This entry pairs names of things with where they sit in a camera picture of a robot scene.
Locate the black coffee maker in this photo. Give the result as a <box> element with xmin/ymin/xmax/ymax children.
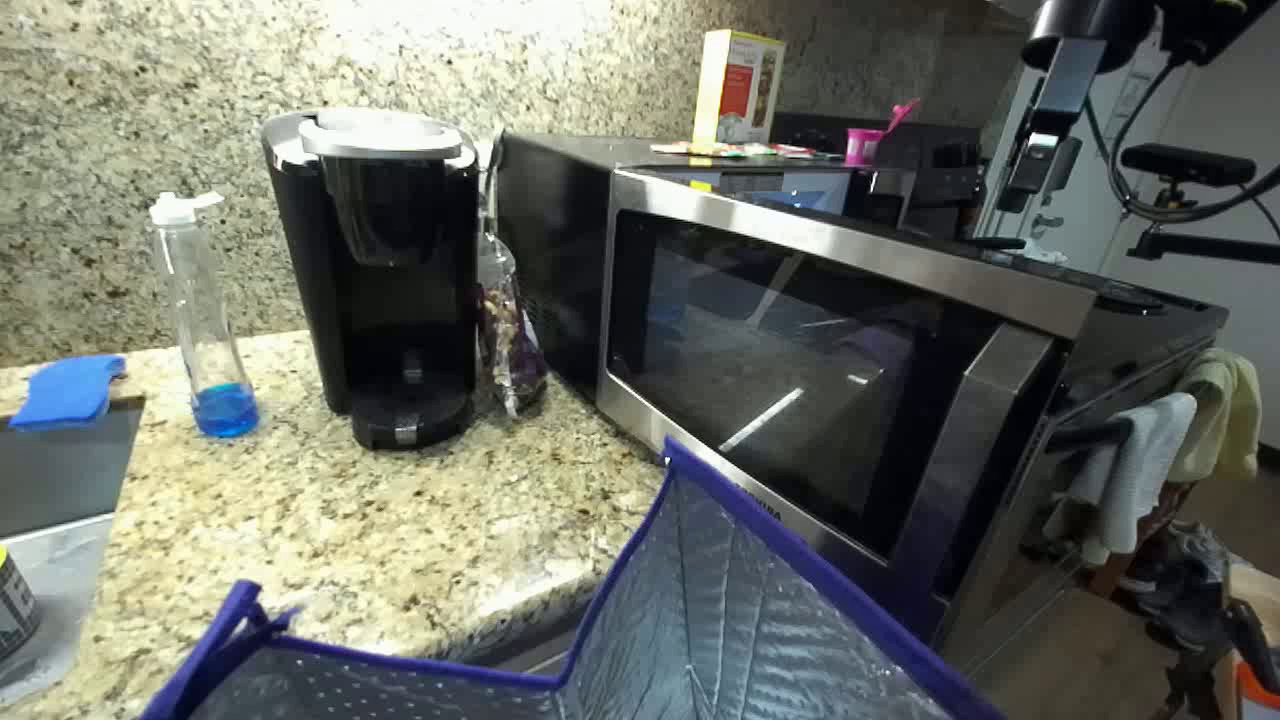
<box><xmin>258</xmin><ymin>107</ymin><xmax>485</xmax><ymax>455</ymax></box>

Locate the grey metal sheet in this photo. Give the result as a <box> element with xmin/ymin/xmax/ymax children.
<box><xmin>0</xmin><ymin>507</ymin><xmax>120</xmax><ymax>710</ymax></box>

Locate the black flat tray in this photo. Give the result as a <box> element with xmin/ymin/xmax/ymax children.
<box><xmin>0</xmin><ymin>392</ymin><xmax>148</xmax><ymax>545</ymax></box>

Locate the blue cloth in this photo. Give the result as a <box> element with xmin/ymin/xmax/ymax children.
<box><xmin>8</xmin><ymin>349</ymin><xmax>132</xmax><ymax>434</ymax></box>

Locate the white refrigerator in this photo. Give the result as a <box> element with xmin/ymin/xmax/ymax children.
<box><xmin>977</xmin><ymin>33</ymin><xmax>1210</xmax><ymax>290</ymax></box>

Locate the white towel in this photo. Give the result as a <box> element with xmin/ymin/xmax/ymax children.
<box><xmin>1078</xmin><ymin>388</ymin><xmax>1199</xmax><ymax>569</ymax></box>

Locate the dark grey bag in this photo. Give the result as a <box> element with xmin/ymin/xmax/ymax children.
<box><xmin>1117</xmin><ymin>517</ymin><xmax>1251</xmax><ymax>656</ymax></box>

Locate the purple insulated bag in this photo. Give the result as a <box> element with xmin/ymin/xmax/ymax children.
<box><xmin>136</xmin><ymin>434</ymin><xmax>1011</xmax><ymax>720</ymax></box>

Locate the pink reusable coffee pod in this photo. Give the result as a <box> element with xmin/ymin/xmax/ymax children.
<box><xmin>838</xmin><ymin>92</ymin><xmax>928</xmax><ymax>173</ymax></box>

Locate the clear bottle with blue liquid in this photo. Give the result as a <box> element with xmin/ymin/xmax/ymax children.
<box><xmin>148</xmin><ymin>188</ymin><xmax>265</xmax><ymax>443</ymax></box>

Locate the stainless steel microwave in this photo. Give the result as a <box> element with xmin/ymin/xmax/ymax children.
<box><xmin>592</xmin><ymin>167</ymin><xmax>1099</xmax><ymax>639</ymax></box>

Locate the white paper sheet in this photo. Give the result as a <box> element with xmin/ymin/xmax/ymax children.
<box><xmin>648</xmin><ymin>135</ymin><xmax>821</xmax><ymax>173</ymax></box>

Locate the small red white box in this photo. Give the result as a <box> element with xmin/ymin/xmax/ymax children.
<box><xmin>687</xmin><ymin>23</ymin><xmax>791</xmax><ymax>148</ymax></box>

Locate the dark printed can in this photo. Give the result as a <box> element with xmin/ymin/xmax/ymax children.
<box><xmin>0</xmin><ymin>538</ymin><xmax>44</xmax><ymax>689</ymax></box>

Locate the pale yellow towel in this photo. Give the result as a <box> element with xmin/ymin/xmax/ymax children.
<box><xmin>1171</xmin><ymin>344</ymin><xmax>1269</xmax><ymax>487</ymax></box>

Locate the black stereo camera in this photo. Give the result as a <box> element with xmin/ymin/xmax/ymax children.
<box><xmin>1117</xmin><ymin>138</ymin><xmax>1261</xmax><ymax>190</ymax></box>

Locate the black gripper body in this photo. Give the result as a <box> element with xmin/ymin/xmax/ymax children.
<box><xmin>1021</xmin><ymin>0</ymin><xmax>1159</xmax><ymax>74</ymax></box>

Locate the clear bag of snacks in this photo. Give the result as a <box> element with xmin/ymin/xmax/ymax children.
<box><xmin>473</xmin><ymin>130</ymin><xmax>554</xmax><ymax>421</ymax></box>

